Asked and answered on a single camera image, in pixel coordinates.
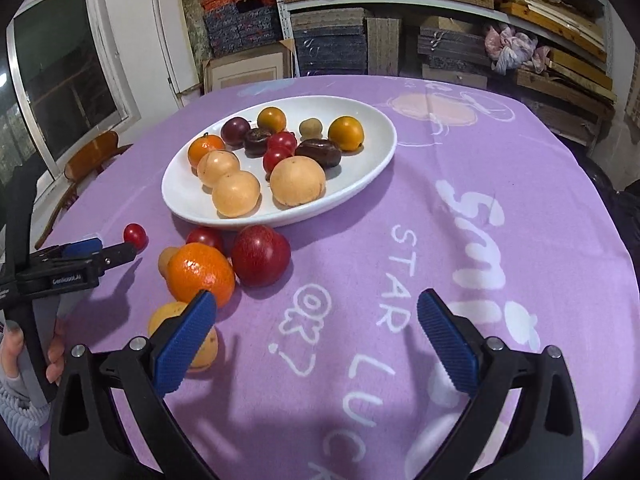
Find stack of dark grey boxes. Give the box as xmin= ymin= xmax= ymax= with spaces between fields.
xmin=417 ymin=16 xmax=493 ymax=73

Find pink crumpled cloth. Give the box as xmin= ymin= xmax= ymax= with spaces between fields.
xmin=484 ymin=24 xmax=551 ymax=75

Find stack of dark navy boxes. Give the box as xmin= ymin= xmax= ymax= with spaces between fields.
xmin=291 ymin=25 xmax=369 ymax=77

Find cardboard picture frame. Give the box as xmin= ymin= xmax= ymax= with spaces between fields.
xmin=201 ymin=39 xmax=296 ymax=93

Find small red cherry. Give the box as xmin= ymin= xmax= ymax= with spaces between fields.
xmin=123 ymin=223 xmax=149 ymax=252

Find stack of blue floral boxes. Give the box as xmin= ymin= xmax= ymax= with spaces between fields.
xmin=201 ymin=0 xmax=283 ymax=58

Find yellow apricot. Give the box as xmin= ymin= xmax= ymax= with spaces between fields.
xmin=147 ymin=301 xmax=219 ymax=373

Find metal shelf rack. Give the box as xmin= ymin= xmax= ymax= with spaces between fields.
xmin=267 ymin=0 xmax=616 ymax=148

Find small tangerine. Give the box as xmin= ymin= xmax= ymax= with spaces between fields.
xmin=187 ymin=132 xmax=226 ymax=170

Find orange persimmon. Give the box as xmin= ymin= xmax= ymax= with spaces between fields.
xmin=327 ymin=115 xmax=365 ymax=151
xmin=256 ymin=106 xmax=288 ymax=134

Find brown cardboard boxes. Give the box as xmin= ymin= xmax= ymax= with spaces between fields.
xmin=420 ymin=64 xmax=491 ymax=92

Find white oval plate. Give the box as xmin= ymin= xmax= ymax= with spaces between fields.
xmin=161 ymin=95 xmax=398 ymax=231

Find mottled grey panel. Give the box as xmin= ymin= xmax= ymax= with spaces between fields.
xmin=177 ymin=0 xmax=213 ymax=61

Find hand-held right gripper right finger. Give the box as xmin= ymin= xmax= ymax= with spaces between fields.
xmin=415 ymin=288 xmax=586 ymax=480

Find large tan asian pear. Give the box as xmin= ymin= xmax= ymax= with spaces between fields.
xmin=269 ymin=156 xmax=327 ymax=209

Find tan pepino melon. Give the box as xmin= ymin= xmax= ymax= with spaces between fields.
xmin=196 ymin=150 xmax=242 ymax=188

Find dark purple mangosteen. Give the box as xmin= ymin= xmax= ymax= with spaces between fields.
xmin=243 ymin=127 xmax=273 ymax=157

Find dark object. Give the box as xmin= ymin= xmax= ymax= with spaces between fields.
xmin=582 ymin=155 xmax=640 ymax=261

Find large orange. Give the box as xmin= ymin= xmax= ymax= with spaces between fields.
xmin=165 ymin=242 xmax=236 ymax=309

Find white board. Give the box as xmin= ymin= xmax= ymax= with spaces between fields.
xmin=150 ymin=0 xmax=203 ymax=108

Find stack of wooden frames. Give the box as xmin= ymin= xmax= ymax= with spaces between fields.
xmin=500 ymin=0 xmax=618 ymax=146

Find red cherry tomato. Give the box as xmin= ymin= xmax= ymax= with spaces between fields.
xmin=267 ymin=130 xmax=299 ymax=155
xmin=262 ymin=147 xmax=293 ymax=175

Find grey brown flat box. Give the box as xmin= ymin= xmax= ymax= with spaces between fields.
xmin=290 ymin=7 xmax=368 ymax=31

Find upright grey wooden boxes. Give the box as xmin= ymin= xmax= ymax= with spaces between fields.
xmin=366 ymin=16 xmax=403 ymax=77

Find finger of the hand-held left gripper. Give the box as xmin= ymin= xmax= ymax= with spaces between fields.
xmin=32 ymin=238 xmax=104 ymax=263
xmin=95 ymin=242 xmax=138 ymax=276

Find wooden chair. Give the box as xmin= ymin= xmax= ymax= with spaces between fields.
xmin=32 ymin=130 xmax=133 ymax=251

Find large red apple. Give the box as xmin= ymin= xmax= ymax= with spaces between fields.
xmin=230 ymin=225 xmax=292 ymax=289

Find person's left forearm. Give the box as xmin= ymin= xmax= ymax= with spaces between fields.
xmin=0 ymin=375 xmax=51 ymax=461

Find white framed window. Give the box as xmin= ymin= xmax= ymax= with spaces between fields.
xmin=5 ymin=0 xmax=141 ymax=181

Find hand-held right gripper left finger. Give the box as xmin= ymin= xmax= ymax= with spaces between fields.
xmin=47 ymin=289 xmax=218 ymax=480

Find dark purple plum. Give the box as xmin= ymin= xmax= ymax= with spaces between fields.
xmin=220 ymin=116 xmax=252 ymax=145

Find person's left hand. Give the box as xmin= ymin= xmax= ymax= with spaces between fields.
xmin=0 ymin=327 xmax=66 ymax=386

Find purple printed tablecloth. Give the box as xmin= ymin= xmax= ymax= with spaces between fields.
xmin=30 ymin=75 xmax=633 ymax=480

